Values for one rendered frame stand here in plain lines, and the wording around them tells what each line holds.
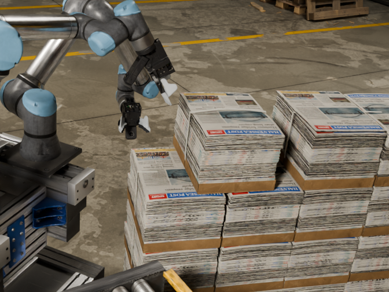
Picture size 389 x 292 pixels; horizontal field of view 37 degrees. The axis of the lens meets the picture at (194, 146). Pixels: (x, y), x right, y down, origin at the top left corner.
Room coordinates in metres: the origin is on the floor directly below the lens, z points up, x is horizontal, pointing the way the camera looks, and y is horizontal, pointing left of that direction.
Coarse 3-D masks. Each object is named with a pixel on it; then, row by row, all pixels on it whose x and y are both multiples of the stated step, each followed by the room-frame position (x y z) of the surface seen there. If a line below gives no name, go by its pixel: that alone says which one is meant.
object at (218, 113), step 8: (200, 112) 1.87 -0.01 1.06; (208, 112) 1.88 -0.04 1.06; (216, 112) 1.89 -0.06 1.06; (224, 112) 1.90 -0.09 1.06; (232, 112) 1.90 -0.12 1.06; (240, 112) 1.91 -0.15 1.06; (248, 112) 1.92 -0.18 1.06; (256, 112) 1.93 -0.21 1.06; (264, 112) 1.95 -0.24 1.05; (192, 120) 1.86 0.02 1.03; (192, 128) 1.85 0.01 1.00; (184, 152) 1.89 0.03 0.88
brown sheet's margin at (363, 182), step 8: (280, 160) 2.00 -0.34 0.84; (288, 160) 1.94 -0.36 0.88; (288, 168) 1.93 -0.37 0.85; (296, 176) 1.85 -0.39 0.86; (304, 184) 1.80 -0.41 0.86; (312, 184) 1.80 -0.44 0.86; (320, 184) 1.81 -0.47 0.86; (328, 184) 1.82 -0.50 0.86; (336, 184) 1.83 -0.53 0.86; (344, 184) 1.84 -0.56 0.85; (352, 184) 1.85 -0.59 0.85; (360, 184) 1.86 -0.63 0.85; (368, 184) 1.87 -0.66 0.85
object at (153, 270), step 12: (144, 264) 1.32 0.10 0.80; (156, 264) 1.33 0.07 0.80; (108, 276) 1.25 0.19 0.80; (120, 276) 1.26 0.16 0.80; (132, 276) 1.26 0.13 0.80; (144, 276) 1.27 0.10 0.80; (156, 276) 1.29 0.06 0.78; (72, 288) 1.19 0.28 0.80; (84, 288) 1.19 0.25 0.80; (96, 288) 1.20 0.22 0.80; (108, 288) 1.21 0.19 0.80; (156, 288) 1.30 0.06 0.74
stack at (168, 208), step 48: (144, 192) 1.67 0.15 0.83; (192, 192) 1.70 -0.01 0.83; (240, 192) 1.74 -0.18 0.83; (288, 192) 1.78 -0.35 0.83; (336, 192) 1.84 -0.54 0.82; (384, 192) 1.91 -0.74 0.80; (144, 240) 1.62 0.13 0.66; (336, 240) 1.85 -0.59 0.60; (384, 240) 1.92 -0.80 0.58; (192, 288) 1.68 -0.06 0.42; (336, 288) 1.87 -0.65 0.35; (384, 288) 1.95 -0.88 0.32
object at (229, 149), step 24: (216, 120) 1.82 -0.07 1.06; (240, 120) 1.84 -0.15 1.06; (264, 120) 1.87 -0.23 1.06; (192, 144) 1.80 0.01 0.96; (216, 144) 1.69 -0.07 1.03; (240, 144) 1.72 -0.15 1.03; (264, 144) 1.75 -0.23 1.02; (192, 168) 1.77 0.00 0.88; (216, 168) 1.70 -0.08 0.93; (240, 168) 1.73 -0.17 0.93; (264, 168) 1.76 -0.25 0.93
